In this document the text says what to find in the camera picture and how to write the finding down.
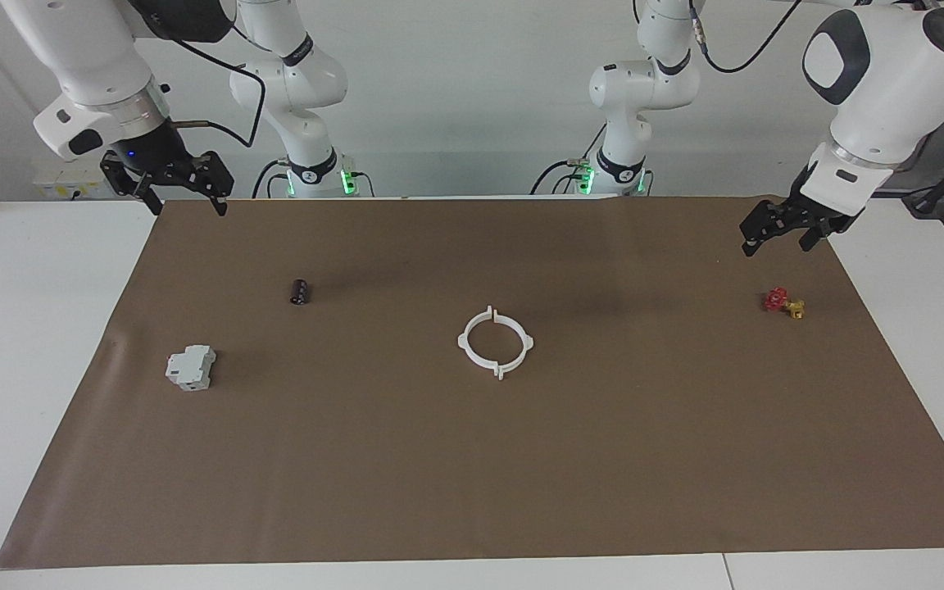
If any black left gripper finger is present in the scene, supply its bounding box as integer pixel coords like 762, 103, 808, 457
738, 199, 788, 258
798, 217, 832, 253

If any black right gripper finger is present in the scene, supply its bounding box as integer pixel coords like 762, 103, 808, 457
193, 151, 236, 219
101, 152, 164, 217

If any white half-ring pipe clamp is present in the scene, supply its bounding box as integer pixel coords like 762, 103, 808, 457
488, 308, 535, 380
457, 306, 499, 378

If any white power strip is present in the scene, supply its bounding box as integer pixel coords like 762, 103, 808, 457
32, 158, 116, 202

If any red handwheel brass valve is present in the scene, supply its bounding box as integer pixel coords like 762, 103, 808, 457
763, 287, 806, 320

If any white circuit breaker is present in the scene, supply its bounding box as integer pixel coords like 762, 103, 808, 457
165, 344, 217, 392

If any brown paper mat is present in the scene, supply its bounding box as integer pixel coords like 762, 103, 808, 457
0, 195, 944, 570

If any black right base cable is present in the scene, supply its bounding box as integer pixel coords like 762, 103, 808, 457
251, 157, 288, 200

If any black base cable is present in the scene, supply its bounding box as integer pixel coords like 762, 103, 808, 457
529, 123, 608, 197
251, 157, 288, 200

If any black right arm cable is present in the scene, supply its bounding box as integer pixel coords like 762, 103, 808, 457
162, 20, 268, 150

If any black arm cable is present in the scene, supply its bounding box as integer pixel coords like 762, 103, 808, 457
162, 20, 268, 150
688, 0, 805, 75

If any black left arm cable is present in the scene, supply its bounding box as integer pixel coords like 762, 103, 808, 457
688, 0, 805, 75

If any black left base cable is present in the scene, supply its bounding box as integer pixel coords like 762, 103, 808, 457
529, 123, 608, 197

